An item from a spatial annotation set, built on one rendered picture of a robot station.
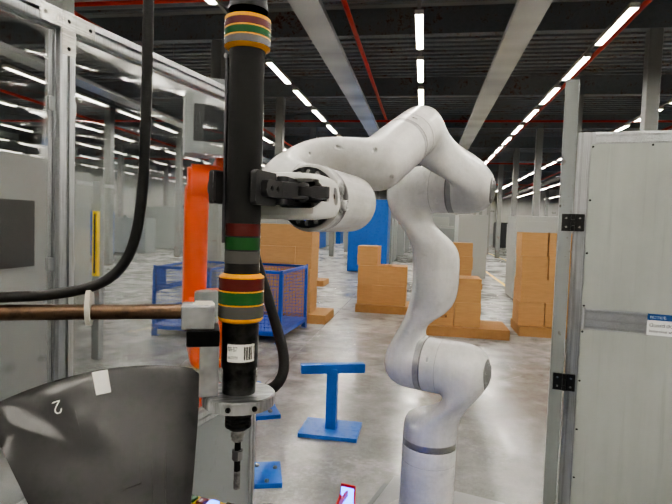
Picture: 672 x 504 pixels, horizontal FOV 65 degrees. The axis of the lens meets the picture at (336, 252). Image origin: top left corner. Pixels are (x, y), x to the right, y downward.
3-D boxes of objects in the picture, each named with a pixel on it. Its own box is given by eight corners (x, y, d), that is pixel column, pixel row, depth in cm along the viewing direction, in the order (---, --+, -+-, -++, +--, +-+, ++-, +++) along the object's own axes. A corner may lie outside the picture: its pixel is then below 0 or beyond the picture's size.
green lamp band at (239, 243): (225, 250, 48) (225, 236, 48) (223, 248, 52) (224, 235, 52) (261, 250, 49) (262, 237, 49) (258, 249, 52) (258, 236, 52)
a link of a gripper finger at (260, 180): (310, 207, 53) (280, 204, 47) (281, 207, 54) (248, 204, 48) (311, 176, 53) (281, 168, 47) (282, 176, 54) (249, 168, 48)
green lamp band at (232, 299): (218, 306, 48) (218, 293, 48) (217, 299, 52) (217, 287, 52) (266, 306, 49) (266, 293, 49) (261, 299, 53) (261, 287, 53)
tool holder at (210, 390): (178, 420, 46) (180, 310, 46) (181, 394, 53) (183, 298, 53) (279, 414, 49) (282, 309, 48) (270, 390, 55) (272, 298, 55)
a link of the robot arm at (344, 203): (350, 232, 66) (342, 233, 63) (287, 230, 69) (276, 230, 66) (352, 166, 66) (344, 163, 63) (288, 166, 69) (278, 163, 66)
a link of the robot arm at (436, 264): (446, 405, 111) (376, 390, 118) (462, 385, 121) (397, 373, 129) (453, 164, 104) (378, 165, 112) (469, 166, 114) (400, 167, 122)
